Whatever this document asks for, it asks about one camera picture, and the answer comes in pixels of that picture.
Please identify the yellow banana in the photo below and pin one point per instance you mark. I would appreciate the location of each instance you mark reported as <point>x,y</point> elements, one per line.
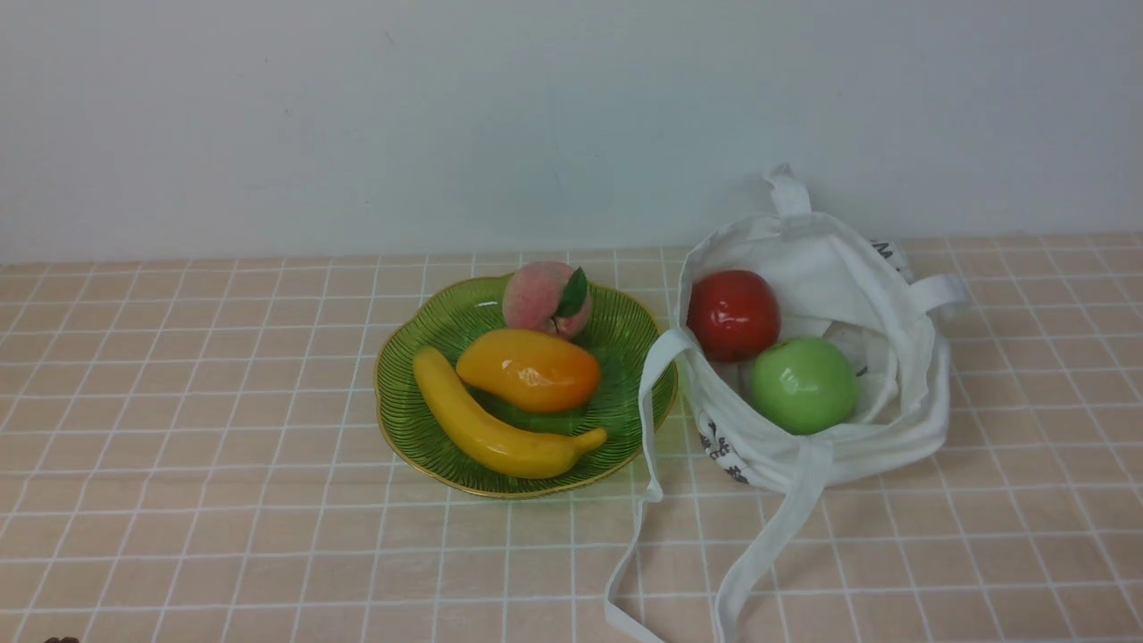
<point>491,442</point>

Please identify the green apple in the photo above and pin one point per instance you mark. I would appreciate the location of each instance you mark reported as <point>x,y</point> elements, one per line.
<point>804,385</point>

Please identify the white cloth tote bag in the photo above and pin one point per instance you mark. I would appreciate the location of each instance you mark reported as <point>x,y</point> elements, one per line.
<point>831,283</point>

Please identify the pink peach with leaf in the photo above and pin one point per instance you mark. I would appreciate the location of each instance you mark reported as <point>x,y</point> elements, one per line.
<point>533,296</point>

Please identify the orange yellow mango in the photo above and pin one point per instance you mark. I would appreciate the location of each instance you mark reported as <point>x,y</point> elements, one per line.
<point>530,370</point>

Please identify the green ribbed glass plate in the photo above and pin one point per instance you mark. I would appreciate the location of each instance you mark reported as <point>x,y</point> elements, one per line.
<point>619,335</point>

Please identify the red apple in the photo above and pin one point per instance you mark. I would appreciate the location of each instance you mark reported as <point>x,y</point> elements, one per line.
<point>734,315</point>

